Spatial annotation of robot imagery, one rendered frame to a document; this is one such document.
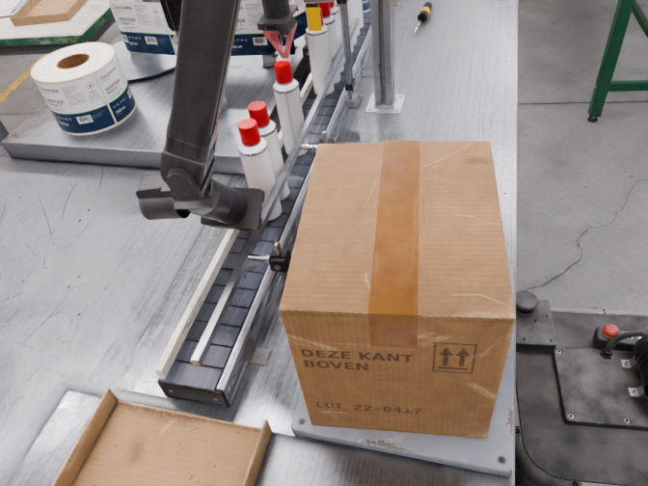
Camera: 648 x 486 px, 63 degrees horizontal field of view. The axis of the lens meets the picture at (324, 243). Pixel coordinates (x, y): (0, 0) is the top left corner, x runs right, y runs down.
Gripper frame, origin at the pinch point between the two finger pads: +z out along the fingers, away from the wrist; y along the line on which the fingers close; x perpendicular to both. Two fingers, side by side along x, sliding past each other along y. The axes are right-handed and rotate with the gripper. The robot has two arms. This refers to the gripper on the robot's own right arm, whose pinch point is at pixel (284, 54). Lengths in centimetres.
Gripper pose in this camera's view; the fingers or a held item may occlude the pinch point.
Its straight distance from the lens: 127.8
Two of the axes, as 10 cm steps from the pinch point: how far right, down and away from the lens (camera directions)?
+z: 1.1, 7.1, 7.0
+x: 9.7, 0.9, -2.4
